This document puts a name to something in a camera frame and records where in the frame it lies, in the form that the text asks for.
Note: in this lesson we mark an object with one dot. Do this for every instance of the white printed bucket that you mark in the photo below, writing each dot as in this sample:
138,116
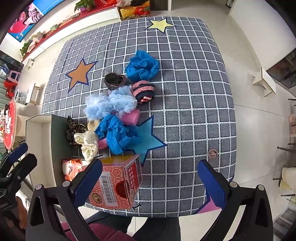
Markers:
20,97

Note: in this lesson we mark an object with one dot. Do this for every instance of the red and gold gift boxes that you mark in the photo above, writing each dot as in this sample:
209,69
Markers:
134,11

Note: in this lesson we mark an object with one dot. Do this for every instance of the white low stool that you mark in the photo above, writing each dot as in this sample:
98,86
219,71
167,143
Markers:
34,93

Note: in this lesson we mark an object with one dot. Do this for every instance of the blue crinkled cloth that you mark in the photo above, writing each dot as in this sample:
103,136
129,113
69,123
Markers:
113,135
142,67

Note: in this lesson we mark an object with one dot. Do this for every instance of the white wooden stool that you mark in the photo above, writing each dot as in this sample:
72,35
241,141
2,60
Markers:
266,81

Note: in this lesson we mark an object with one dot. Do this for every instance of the leopard print scrunchie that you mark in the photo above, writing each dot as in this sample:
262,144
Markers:
72,132

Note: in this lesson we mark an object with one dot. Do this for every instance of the red patterned cardboard box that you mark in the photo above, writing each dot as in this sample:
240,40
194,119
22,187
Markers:
115,185

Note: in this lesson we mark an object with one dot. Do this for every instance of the pink foam sponge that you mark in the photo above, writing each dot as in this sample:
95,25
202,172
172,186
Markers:
130,117

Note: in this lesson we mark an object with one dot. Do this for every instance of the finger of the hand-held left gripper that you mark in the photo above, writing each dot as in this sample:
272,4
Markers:
16,153
24,165

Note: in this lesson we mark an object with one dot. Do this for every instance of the pink plastic stool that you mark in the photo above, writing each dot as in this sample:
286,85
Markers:
13,76

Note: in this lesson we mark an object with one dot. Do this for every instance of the person's legs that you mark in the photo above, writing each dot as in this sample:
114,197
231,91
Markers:
157,229

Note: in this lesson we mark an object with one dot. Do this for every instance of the light blue frilly cloth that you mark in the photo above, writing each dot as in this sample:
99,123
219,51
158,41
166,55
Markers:
108,104

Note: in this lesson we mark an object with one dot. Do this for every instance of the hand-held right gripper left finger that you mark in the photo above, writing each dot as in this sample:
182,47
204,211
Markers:
89,183

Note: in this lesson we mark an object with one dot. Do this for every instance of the small trailing green plant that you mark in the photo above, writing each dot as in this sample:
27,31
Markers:
25,48

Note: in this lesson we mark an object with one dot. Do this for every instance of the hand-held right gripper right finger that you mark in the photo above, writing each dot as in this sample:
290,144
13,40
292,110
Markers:
212,185

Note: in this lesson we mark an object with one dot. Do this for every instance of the potted green plant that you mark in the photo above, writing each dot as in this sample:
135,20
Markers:
84,4

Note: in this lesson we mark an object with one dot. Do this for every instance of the red-topped white ledge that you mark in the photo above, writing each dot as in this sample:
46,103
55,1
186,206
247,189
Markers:
69,23

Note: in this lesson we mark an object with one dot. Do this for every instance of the red plastic stool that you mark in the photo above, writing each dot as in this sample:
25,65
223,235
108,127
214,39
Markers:
10,85

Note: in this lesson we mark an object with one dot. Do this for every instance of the wall poster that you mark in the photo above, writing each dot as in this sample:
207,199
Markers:
30,20

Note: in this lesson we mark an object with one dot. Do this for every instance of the round red tray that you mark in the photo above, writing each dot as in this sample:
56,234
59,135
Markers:
10,125

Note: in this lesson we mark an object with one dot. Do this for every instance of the black binder clip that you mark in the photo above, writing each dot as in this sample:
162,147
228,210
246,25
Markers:
137,206

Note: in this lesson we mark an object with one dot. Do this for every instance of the cream polka-dot bow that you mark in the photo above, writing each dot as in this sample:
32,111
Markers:
89,143

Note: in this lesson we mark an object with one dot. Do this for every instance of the grey checkered star blanket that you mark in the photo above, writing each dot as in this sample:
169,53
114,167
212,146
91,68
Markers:
185,92

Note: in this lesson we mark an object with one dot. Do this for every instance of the white storage box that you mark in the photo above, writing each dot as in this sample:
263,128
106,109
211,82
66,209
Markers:
46,143

